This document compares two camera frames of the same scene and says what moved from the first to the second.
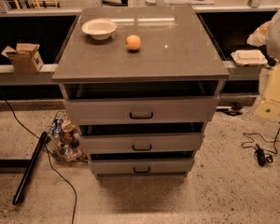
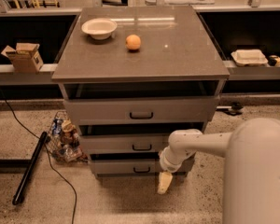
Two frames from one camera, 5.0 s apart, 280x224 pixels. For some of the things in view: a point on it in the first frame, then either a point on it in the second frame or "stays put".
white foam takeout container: (249, 58) stays put
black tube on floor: (19, 194) stays put
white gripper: (279, 37) -> (166, 164)
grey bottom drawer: (142, 167) stays put
